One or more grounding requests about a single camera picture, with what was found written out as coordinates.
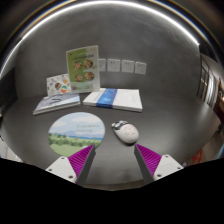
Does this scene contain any green food-photo sign stand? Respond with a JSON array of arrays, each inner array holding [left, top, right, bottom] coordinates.
[[65, 45, 101, 94]]

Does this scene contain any white panda-print computer mouse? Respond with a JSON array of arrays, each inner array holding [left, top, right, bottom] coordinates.
[[111, 120, 140, 145]]

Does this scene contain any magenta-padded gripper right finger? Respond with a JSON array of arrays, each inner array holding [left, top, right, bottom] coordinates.
[[133, 143, 185, 185]]

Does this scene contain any curved ceiling light strip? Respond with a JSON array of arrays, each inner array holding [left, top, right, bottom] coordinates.
[[0, 0, 201, 81]]

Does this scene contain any grey patterned book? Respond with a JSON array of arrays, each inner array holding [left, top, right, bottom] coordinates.
[[32, 92, 82, 116]]

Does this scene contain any small colourful printed card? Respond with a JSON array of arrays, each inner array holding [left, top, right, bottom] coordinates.
[[45, 73, 72, 98]]

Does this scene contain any white wall socket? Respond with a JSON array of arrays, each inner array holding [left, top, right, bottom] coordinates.
[[121, 59, 135, 74], [97, 58, 107, 72], [134, 61, 148, 76], [106, 58, 122, 73]]

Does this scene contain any round landscape-print mouse pad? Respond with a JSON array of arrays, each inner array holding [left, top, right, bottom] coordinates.
[[47, 111, 106, 158]]

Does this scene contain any white book with blue band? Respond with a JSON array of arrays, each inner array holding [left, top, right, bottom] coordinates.
[[82, 87, 144, 113]]

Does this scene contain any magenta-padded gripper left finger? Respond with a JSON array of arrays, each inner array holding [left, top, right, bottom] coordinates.
[[45, 144, 97, 188]]

